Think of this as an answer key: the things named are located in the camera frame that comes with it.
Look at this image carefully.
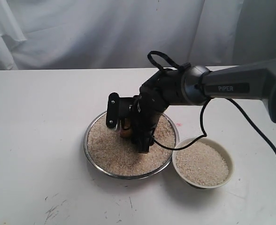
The white backdrop curtain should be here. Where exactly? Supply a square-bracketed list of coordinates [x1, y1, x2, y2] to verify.
[0, 0, 276, 70]

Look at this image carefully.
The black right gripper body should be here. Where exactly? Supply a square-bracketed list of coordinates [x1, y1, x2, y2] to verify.
[126, 68, 183, 154]

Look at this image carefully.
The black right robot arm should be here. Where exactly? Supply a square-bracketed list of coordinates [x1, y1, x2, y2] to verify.
[106, 58, 276, 153]

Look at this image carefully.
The white ceramic bowl with rice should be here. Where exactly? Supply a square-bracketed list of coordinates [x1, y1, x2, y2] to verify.
[172, 138, 234, 189]

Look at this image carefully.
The brown wooden cup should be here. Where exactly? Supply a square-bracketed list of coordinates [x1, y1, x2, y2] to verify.
[120, 118, 132, 138]

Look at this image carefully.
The steel plate with rice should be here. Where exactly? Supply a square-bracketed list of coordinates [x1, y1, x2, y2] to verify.
[83, 112, 172, 180]

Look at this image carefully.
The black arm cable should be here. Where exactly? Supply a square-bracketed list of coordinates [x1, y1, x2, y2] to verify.
[147, 51, 276, 225]

